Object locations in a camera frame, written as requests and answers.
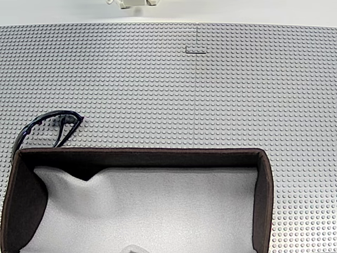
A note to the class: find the brown woven fabric bin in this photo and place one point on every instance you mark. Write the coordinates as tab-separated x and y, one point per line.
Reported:
131	157

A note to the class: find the grey felt bin liner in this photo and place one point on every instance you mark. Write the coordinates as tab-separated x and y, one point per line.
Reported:
147	205

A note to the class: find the dark-framed glasses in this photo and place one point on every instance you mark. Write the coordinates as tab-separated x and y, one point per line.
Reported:
75	115

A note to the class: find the grey studded baseplate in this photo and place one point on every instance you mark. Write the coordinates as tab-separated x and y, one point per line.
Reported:
263	92
105	79

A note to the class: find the small clear flat plate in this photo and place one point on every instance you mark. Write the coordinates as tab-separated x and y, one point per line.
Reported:
196	50

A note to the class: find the pale grey rounded object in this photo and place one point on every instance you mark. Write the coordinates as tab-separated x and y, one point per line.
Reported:
135	249

